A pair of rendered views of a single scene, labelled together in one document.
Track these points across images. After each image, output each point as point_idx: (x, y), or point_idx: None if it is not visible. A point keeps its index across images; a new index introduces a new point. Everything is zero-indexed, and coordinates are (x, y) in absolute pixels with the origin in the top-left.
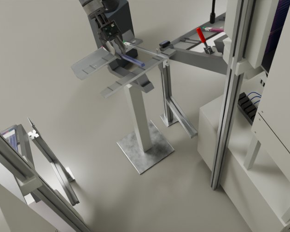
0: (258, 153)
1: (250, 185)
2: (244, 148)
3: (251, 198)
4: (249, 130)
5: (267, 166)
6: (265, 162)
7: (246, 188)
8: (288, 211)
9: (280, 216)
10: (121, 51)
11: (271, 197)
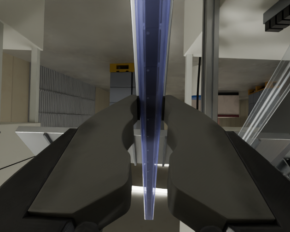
0: (230, 29)
1: (196, 24)
2: (225, 22)
3: (194, 3)
4: (255, 13)
5: (221, 37)
6: (224, 35)
7: (198, 2)
8: (186, 80)
9: (187, 53)
10: (166, 116)
11: (195, 47)
